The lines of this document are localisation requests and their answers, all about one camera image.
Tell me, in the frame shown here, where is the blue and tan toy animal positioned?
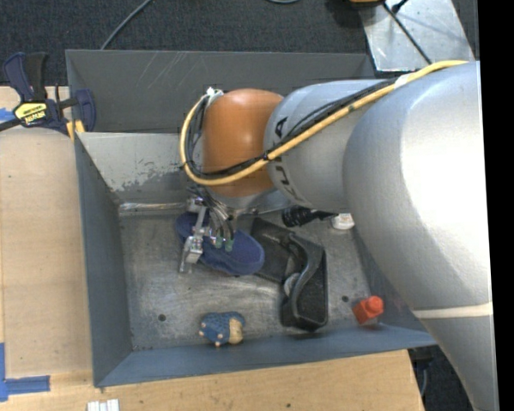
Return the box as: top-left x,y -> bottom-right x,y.
197,310 -> 248,349

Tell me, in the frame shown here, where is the black plastic scoop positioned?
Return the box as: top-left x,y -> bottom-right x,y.
249,213 -> 332,335

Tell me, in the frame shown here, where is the pale wood board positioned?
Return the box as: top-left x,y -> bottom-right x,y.
0,122 -> 96,380

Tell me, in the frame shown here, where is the grey metal bin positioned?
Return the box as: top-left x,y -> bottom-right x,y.
64,30 -> 439,390

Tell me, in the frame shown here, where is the red block with knob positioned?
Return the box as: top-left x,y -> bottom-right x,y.
351,294 -> 387,327

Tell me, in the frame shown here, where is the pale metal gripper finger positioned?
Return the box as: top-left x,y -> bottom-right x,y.
177,242 -> 194,275
185,234 -> 207,266

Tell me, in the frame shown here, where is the dark blue cloth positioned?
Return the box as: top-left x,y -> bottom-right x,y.
173,206 -> 268,280

